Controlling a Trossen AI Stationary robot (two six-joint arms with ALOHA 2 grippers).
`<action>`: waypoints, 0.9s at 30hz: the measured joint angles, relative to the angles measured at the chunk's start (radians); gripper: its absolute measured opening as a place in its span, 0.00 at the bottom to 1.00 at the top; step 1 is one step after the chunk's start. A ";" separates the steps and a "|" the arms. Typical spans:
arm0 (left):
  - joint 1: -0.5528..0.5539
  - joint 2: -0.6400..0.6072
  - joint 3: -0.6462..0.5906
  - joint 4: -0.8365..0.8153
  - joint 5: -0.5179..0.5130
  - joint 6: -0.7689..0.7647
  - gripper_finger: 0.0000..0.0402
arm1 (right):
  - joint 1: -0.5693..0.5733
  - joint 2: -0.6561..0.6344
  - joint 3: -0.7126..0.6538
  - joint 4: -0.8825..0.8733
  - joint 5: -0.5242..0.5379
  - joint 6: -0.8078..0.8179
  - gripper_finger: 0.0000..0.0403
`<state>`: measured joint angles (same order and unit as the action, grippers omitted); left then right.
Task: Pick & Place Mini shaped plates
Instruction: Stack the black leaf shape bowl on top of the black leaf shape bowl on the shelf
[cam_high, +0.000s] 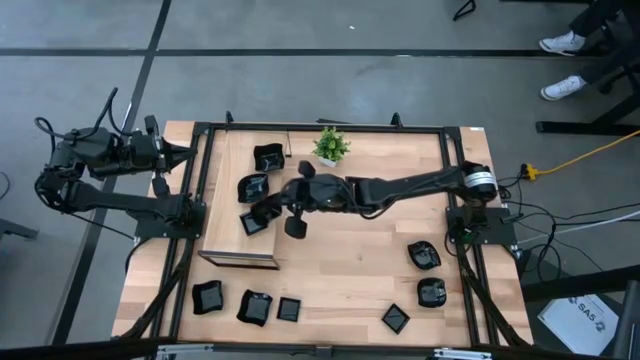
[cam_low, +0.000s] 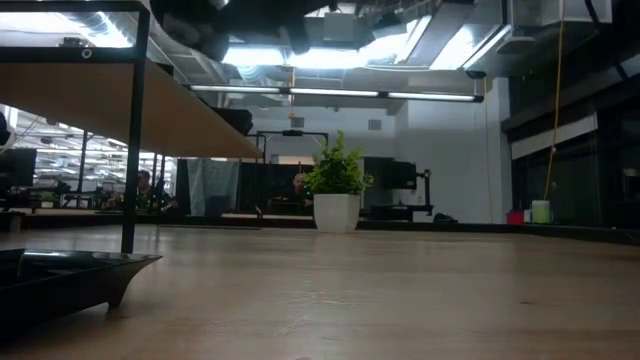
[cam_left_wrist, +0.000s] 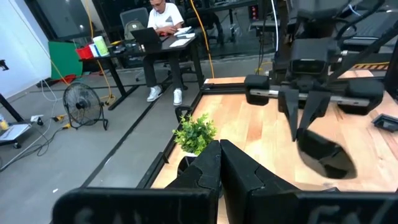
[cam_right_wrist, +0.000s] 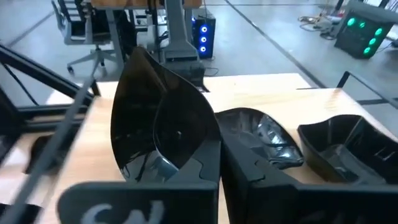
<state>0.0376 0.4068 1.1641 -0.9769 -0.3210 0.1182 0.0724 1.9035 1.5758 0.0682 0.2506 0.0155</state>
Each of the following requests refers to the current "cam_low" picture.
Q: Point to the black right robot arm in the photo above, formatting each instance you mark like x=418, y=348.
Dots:
x=270, y=17

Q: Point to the grey curtain panel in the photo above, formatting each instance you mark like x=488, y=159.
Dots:
x=212, y=182

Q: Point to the long ceiling light fixture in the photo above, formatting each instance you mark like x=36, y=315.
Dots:
x=340, y=92

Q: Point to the person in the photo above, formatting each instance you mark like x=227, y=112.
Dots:
x=145, y=192
x=299, y=192

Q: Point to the green plant in white pot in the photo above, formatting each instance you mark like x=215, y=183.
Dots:
x=337, y=170

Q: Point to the background wooden table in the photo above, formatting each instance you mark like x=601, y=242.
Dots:
x=75, y=217

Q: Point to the black background monitor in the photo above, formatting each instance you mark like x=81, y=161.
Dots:
x=17, y=167

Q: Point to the small background plant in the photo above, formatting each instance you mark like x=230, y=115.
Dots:
x=47, y=199

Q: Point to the black monitor on stand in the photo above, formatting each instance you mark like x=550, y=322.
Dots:
x=400, y=175

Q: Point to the small black dome object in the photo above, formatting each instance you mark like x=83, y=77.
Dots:
x=444, y=218

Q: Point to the small red object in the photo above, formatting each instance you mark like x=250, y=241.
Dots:
x=515, y=217

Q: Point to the pale green cup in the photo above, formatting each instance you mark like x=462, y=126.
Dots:
x=540, y=211

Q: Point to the square wall vent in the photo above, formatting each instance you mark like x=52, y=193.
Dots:
x=297, y=122
x=374, y=124

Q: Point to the black background rig frame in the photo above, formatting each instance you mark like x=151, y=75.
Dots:
x=292, y=133

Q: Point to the wooden shelf with black frame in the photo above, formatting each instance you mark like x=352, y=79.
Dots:
x=65, y=100

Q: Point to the black security camera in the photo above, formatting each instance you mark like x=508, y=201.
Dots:
x=475, y=74

